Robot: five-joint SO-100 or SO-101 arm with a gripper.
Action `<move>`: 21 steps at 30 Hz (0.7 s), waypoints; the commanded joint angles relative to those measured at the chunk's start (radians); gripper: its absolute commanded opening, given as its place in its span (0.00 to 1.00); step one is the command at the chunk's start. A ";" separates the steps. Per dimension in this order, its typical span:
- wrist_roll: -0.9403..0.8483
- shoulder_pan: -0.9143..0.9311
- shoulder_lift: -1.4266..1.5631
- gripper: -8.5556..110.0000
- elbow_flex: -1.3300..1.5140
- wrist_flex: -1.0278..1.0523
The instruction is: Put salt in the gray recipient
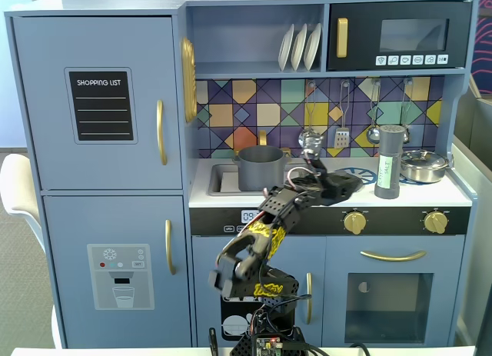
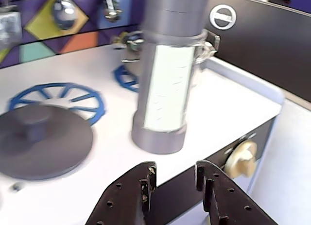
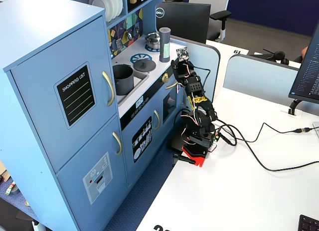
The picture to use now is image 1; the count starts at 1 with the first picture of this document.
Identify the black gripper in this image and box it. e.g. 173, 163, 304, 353
288, 171, 364, 208

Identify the gray salt shaker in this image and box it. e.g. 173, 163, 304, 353
374, 124, 407, 199

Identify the red and black robot base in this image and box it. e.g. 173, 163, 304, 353
229, 305, 308, 356

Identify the gold stove knob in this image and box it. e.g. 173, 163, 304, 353
423, 211, 449, 235
343, 211, 367, 235

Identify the silver slotted spatula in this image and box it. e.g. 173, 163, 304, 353
333, 81, 351, 149

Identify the silver ladle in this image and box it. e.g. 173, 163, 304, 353
365, 78, 382, 145

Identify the blue oven door with window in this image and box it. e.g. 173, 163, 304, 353
325, 235, 466, 348

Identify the silver skimmer spoon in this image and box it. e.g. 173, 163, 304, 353
298, 81, 324, 152

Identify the gray cooking pot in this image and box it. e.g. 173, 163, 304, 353
231, 145, 292, 191

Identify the stainless steel lidded pot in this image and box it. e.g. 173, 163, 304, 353
399, 148, 450, 184

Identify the gray sink basin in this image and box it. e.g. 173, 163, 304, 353
208, 162, 317, 198

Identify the white toy plate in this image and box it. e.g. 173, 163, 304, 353
303, 22, 322, 71
291, 23, 308, 72
278, 23, 295, 72

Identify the blue dishwasher door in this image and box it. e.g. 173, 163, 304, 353
191, 235, 327, 348

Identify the black toy microwave door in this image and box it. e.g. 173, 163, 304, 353
326, 1, 473, 72

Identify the robot controller circuit board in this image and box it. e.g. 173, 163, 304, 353
254, 335, 284, 352

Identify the blue toy kitchen unit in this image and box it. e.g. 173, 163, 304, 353
3, 0, 481, 349

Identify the blue water dispenser fridge door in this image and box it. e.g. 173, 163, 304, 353
42, 195, 193, 348

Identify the blue shopping list fridge door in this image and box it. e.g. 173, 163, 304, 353
11, 16, 184, 191

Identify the white chair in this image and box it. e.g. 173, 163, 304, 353
0, 152, 65, 349

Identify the small wrist camera board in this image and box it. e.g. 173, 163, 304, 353
301, 135, 324, 160

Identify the gold curved oven handle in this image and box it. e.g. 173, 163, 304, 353
360, 249, 427, 263

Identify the gold dishwasher handle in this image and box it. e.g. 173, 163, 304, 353
305, 271, 314, 325

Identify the black camera cable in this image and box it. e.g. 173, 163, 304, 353
282, 292, 370, 356

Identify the gold microwave handle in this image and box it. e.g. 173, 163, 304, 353
336, 17, 349, 59

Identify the short gold fridge handle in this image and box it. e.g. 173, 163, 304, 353
164, 218, 178, 276

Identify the long gold fridge handle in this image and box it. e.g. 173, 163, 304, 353
155, 98, 169, 166

